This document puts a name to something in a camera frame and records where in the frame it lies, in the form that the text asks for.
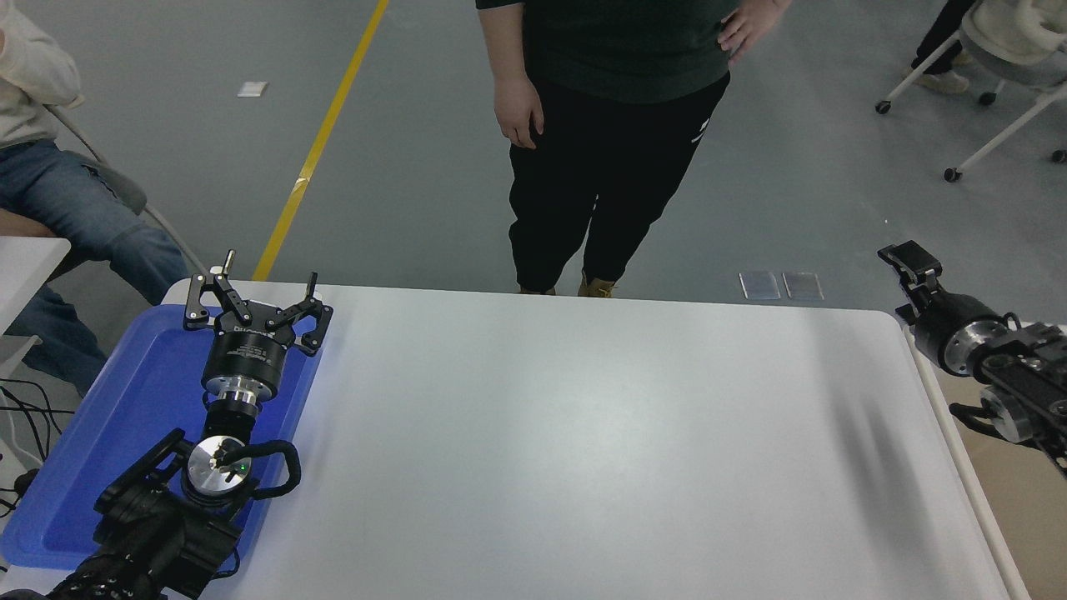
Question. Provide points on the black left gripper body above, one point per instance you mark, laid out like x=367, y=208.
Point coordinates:
x=246, y=354

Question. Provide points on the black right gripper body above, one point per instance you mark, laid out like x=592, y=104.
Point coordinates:
x=938, y=325

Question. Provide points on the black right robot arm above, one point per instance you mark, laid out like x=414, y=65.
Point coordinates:
x=1029, y=375

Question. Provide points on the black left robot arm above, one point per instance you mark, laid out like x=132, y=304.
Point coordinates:
x=158, y=533

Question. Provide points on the standing person's left hand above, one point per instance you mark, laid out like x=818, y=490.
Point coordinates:
x=750, y=25

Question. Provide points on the standing person's right hand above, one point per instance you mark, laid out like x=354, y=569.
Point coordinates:
x=518, y=108

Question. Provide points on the clear floor plate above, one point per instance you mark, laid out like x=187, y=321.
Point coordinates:
x=759, y=286
x=803, y=286

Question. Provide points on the blue plastic tray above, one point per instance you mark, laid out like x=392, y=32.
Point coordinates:
x=133, y=417

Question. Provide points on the grey chair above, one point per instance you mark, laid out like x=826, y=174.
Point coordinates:
x=125, y=196

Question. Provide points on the seated person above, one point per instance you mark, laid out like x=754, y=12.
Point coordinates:
x=58, y=200

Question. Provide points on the white side table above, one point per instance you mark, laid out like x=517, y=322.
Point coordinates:
x=25, y=267

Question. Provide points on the white paper scrap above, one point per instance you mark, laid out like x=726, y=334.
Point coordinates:
x=252, y=88

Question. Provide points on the background person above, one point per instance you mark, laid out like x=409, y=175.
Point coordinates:
x=942, y=42

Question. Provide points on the large pale bin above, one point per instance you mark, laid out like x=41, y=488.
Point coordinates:
x=1017, y=533

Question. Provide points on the white rolling chair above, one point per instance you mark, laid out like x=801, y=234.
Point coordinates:
x=1013, y=58

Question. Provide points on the standing person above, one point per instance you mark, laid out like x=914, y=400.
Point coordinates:
x=617, y=125

